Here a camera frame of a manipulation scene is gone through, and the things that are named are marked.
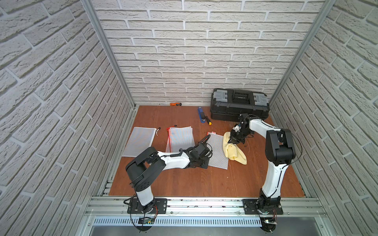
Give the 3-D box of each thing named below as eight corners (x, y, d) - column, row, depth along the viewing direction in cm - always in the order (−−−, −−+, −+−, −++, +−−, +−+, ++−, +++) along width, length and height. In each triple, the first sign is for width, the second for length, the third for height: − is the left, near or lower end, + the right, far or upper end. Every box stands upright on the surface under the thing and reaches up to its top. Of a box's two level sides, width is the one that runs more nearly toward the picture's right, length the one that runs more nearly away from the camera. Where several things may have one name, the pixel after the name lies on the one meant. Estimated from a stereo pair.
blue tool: (201, 123, 110) (201, 120, 108) (197, 109, 120) (197, 106, 117) (206, 122, 111) (206, 120, 108) (201, 109, 120) (202, 106, 117)
